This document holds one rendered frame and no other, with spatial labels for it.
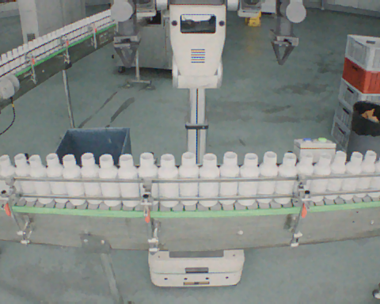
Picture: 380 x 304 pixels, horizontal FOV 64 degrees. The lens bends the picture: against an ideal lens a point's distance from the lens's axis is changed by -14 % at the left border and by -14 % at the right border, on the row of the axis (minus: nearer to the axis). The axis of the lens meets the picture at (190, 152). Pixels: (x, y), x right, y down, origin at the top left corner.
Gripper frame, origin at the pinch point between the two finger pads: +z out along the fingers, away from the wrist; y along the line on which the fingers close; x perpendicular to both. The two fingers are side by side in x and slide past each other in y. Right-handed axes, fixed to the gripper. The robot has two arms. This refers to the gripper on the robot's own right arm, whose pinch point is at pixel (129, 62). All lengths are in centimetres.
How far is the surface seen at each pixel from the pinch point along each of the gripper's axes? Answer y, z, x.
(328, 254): -40, 140, 112
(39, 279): -23, 140, -78
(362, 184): 17, 34, 75
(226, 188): 16.9, 33.2, 27.7
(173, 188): 17.1, 32.6, 12.3
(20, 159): 14.6, 23.7, -35.4
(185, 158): 15.4, 23.7, 15.9
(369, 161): 16, 26, 75
